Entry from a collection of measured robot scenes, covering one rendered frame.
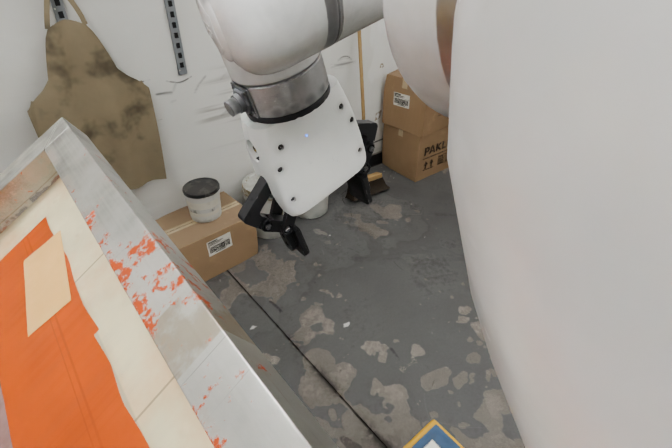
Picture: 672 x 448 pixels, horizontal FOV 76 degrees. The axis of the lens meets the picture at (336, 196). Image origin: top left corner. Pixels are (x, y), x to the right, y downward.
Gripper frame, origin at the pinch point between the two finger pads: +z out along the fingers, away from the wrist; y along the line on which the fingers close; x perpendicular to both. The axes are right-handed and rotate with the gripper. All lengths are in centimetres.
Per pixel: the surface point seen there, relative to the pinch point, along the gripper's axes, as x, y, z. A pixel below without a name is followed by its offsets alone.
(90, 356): -1.5, -24.0, -6.0
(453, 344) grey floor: 42, 62, 174
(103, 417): -6.9, -24.7, -5.8
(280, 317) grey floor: 110, 8, 158
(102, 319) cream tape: 0.6, -22.1, -6.6
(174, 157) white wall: 200, 18, 96
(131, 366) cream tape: -5.6, -21.6, -6.7
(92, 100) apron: 196, -1, 46
